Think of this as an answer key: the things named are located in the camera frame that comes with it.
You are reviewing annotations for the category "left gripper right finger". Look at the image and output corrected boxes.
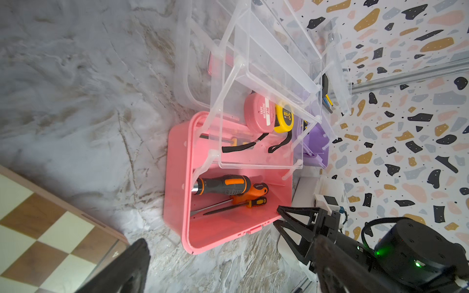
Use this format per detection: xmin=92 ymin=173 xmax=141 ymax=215
xmin=313 ymin=236 xmax=390 ymax=293

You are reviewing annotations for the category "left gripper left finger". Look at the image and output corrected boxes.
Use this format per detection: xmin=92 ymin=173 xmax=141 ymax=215
xmin=78 ymin=238 xmax=151 ymax=293

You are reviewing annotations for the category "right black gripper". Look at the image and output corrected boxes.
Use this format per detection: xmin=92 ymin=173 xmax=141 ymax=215
xmin=273 ymin=206 xmax=469 ymax=293

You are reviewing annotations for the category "pink toolbox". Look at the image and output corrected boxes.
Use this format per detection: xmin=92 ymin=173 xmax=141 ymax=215
xmin=162 ymin=0 xmax=323 ymax=256

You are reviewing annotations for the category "small yellow black screwdriver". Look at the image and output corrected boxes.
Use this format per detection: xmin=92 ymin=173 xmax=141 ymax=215
xmin=204 ymin=197 xmax=267 ymax=216

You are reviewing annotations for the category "wooden checkerboard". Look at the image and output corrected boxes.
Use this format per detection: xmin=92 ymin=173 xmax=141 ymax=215
xmin=1 ymin=167 xmax=129 ymax=293

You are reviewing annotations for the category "black orange large screwdriver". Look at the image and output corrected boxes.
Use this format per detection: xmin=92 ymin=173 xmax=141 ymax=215
xmin=191 ymin=175 xmax=252 ymax=196

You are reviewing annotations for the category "yellow tape measure in pink box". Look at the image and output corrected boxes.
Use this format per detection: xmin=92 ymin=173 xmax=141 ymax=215
xmin=268 ymin=105 xmax=294 ymax=153

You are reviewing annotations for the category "tool set in purple tray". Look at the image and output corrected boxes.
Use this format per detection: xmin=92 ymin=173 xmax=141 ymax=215
xmin=322 ymin=74 xmax=333 ymax=114

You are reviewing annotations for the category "purple toolbox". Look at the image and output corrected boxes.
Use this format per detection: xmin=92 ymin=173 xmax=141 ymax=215
xmin=296 ymin=14 xmax=352 ymax=170

